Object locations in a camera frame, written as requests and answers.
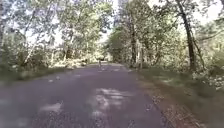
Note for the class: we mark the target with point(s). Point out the person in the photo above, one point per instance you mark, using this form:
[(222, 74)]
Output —
[(99, 62)]

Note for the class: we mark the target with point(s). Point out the grey asphalt road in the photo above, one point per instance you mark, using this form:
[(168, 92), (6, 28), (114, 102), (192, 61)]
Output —
[(83, 96)]

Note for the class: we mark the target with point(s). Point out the wood of tall trees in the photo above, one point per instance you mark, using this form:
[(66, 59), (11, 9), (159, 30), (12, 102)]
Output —
[(166, 33)]

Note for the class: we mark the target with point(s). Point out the wood of green trees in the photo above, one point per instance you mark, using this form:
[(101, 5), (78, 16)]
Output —
[(46, 33)]

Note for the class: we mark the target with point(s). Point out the grass verge with undergrowth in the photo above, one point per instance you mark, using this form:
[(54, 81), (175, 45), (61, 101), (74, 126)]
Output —
[(23, 74)]

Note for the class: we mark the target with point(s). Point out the grass verge with leaves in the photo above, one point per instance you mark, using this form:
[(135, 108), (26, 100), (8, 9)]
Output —
[(196, 96)]

